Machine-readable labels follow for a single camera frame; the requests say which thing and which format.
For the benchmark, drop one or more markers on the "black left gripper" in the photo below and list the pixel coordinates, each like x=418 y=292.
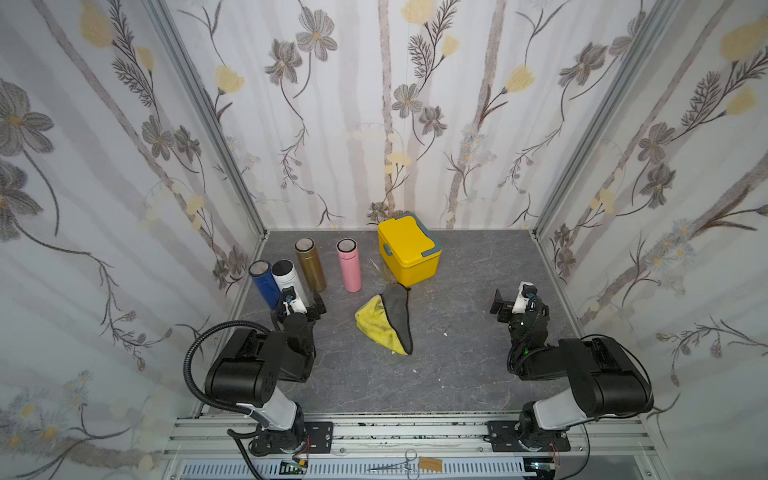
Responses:
x=318 y=306

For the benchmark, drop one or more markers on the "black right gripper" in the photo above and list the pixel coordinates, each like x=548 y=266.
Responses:
x=498 y=305

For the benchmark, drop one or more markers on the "pink thermos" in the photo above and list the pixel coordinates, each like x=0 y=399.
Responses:
x=348 y=254

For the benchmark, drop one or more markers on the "yellow grey cleaning cloth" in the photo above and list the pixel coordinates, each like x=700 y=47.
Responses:
x=385 y=319

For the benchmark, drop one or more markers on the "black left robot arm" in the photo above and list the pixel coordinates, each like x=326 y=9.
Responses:
x=244 y=377

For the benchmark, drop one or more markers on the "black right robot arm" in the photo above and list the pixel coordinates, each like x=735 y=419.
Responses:
x=604 y=380

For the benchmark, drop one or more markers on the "white thermos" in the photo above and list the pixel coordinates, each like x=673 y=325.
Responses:
x=286 y=275

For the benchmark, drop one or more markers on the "gold thermos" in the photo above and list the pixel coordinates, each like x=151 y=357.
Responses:
x=309 y=261

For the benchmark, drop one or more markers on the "blue thermos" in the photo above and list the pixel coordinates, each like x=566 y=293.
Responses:
x=263 y=279

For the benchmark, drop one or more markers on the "yellow storage box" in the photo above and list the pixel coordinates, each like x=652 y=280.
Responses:
x=409 y=249

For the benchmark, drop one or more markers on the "green circuit board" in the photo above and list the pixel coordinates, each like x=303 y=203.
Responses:
x=293 y=467

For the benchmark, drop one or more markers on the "brown cardboard tag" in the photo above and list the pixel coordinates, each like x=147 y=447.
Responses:
x=431 y=464

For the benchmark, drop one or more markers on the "metal scissors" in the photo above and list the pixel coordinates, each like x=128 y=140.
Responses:
x=409 y=466

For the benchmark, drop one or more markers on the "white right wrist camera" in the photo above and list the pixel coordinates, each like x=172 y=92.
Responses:
x=526 y=298

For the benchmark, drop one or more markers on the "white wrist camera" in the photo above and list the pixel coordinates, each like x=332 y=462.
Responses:
x=290 y=303
x=526 y=298

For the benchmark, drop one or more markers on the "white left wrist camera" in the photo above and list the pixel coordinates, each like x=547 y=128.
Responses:
x=290 y=303

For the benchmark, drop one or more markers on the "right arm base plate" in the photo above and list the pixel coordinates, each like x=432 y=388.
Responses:
x=515 y=436

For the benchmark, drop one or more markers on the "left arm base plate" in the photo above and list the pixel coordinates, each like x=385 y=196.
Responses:
x=314 y=438

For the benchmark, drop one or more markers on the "white slotted cable duct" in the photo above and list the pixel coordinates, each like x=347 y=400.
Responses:
x=357 y=468

